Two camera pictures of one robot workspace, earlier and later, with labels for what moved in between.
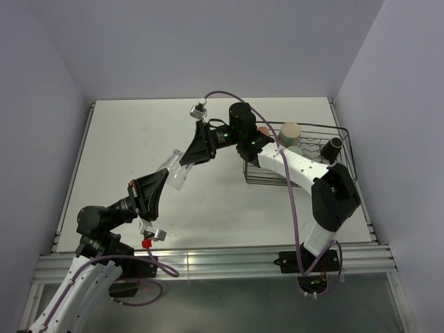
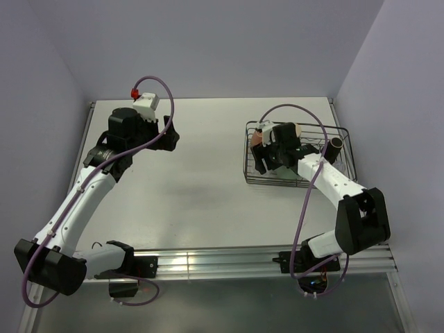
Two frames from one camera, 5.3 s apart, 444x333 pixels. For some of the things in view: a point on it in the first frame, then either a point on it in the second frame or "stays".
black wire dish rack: x=311 y=137 stays
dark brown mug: x=331 y=149 stays
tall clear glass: x=177 y=173 to x=270 y=173
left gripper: x=144 y=193 to x=166 y=142
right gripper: x=202 y=148 to x=259 y=152
